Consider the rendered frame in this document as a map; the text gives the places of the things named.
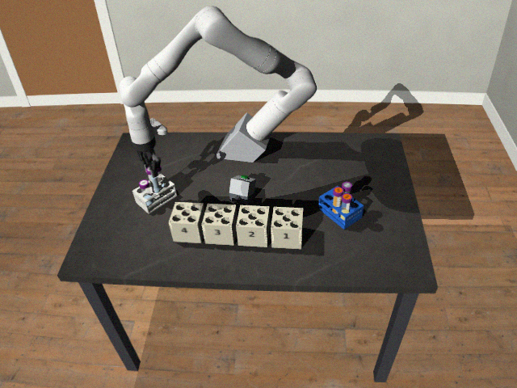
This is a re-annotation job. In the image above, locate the white tube rack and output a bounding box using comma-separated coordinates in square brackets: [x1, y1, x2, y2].
[132, 175, 177, 214]

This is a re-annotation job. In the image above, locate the beige block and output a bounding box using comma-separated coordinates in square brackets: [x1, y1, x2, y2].
[236, 205, 270, 247]
[271, 207, 304, 249]
[169, 202, 205, 243]
[202, 204, 237, 245]

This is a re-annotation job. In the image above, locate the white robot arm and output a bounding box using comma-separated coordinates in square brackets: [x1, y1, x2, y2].
[119, 6, 317, 144]

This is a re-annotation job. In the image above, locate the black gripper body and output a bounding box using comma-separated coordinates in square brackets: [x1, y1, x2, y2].
[132, 137, 156, 161]

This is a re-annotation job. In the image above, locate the purple-capped test tube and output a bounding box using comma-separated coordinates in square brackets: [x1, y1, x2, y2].
[342, 182, 352, 194]

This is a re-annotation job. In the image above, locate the blue tube rack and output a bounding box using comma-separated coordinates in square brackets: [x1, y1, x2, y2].
[318, 189, 364, 230]

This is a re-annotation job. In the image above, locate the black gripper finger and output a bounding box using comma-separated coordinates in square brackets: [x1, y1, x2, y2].
[143, 153, 161, 178]
[136, 151, 149, 171]

